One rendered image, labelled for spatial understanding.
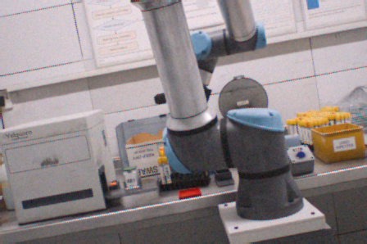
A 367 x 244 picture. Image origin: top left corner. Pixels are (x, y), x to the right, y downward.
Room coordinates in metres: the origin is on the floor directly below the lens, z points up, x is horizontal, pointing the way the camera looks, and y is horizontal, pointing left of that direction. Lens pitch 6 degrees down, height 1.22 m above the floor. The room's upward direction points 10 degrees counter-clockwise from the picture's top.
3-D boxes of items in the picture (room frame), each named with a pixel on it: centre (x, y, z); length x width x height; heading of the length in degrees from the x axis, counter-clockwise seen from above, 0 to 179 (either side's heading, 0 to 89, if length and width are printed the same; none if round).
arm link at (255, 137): (0.87, -0.15, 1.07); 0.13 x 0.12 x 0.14; 75
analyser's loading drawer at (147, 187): (1.22, 0.21, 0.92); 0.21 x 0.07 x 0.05; 90
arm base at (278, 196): (0.86, -0.16, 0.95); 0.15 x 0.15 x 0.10
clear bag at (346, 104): (1.72, -0.76, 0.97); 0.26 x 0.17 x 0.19; 106
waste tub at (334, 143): (1.29, -0.50, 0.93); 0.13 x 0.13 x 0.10; 87
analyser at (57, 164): (1.31, 0.40, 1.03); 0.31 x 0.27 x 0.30; 90
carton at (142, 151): (1.61, 0.11, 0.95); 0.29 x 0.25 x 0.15; 0
